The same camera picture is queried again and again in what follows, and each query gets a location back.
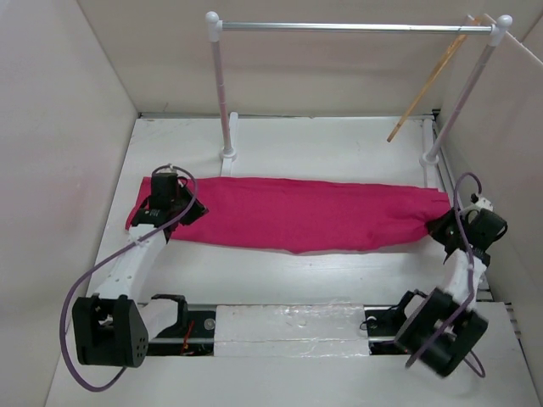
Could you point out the wooden clothes hanger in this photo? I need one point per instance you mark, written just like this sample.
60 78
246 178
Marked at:
434 75

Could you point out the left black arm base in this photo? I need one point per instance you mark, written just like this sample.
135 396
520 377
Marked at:
196 338

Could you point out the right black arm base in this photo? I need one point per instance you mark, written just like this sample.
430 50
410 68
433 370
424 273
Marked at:
381 324

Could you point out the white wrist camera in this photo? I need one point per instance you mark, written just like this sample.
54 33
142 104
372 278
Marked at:
479 202
168 169

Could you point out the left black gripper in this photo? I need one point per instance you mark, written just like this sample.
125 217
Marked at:
198 211

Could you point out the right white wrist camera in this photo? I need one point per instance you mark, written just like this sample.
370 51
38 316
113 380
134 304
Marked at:
479 202

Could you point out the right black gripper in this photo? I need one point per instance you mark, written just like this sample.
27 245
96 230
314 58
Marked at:
435 226

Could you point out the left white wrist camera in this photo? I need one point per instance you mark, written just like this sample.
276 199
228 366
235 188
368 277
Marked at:
168 169

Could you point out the pink trousers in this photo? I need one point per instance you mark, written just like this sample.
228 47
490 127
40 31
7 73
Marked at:
302 216

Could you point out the white metal clothes rack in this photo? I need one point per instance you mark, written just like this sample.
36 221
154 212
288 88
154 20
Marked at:
429 160

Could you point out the aluminium table edge rail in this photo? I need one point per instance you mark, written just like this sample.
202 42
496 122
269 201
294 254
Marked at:
174 115

